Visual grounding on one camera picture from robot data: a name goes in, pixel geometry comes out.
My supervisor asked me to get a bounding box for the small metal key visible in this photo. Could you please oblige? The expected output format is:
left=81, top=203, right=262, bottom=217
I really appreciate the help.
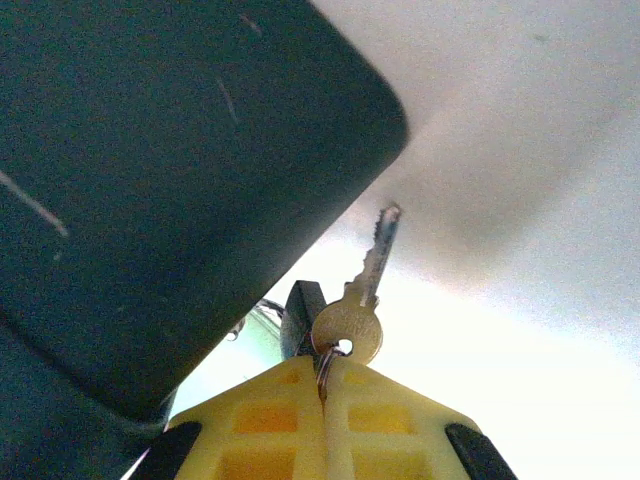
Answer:
left=310, top=201, right=404, bottom=367

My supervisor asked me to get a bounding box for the small black padlock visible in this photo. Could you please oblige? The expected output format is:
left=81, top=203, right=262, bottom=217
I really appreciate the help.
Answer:
left=280, top=279, right=331, bottom=362

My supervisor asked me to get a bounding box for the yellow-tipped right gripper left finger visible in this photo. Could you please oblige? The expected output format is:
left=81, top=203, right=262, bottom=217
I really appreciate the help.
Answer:
left=127, top=355, right=329, bottom=480

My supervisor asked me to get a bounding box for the starry night tin box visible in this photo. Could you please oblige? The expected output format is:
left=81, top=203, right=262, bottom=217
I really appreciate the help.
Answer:
left=0, top=0, right=412, bottom=480

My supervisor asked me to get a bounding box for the thin metal key ring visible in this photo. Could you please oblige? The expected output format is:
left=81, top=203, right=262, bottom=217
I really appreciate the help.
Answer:
left=313, top=344, right=354, bottom=404

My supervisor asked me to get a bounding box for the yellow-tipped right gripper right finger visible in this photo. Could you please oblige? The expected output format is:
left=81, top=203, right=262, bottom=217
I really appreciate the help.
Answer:
left=324, top=360, right=519, bottom=480

